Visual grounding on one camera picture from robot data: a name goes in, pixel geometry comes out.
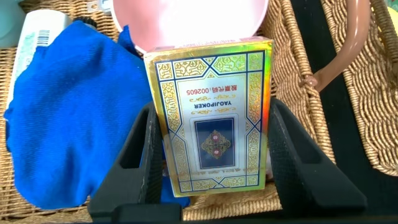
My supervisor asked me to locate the teal mug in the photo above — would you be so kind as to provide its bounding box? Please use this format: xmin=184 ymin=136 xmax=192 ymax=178
xmin=0 ymin=0 xmax=27 ymax=49

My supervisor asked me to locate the cream card box blue diamond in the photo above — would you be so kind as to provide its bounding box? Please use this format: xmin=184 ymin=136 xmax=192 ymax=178
xmin=143 ymin=36 xmax=274 ymax=198

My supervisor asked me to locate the blue microfibre cloth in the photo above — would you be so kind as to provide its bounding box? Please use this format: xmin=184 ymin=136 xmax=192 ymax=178
xmin=3 ymin=20 xmax=191 ymax=210

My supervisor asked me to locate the wicker basket with household items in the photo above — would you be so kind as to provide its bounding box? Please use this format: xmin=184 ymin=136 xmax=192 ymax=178
xmin=0 ymin=0 xmax=371 ymax=224

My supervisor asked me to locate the large white bottle blue cap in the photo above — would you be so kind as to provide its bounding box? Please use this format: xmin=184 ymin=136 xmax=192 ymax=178
xmin=5 ymin=9 xmax=74 ymax=108

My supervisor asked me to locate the pink bowl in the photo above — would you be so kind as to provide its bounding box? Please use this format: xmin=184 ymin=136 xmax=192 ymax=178
xmin=110 ymin=0 xmax=270 ymax=55

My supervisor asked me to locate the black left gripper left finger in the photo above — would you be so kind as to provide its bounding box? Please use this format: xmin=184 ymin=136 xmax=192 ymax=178
xmin=88 ymin=102 xmax=183 ymax=223

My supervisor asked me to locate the yellow banana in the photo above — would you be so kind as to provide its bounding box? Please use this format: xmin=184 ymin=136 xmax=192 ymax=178
xmin=387 ymin=6 xmax=398 ymax=47

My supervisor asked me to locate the black table cloth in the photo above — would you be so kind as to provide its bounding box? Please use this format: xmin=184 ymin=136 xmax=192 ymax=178
xmin=289 ymin=0 xmax=398 ymax=217

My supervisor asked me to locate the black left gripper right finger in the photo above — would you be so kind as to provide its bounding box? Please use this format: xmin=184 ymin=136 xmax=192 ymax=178
xmin=267 ymin=98 xmax=368 ymax=218

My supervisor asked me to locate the wicker basket with food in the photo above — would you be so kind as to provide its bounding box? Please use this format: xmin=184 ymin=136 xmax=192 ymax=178
xmin=320 ymin=0 xmax=398 ymax=177

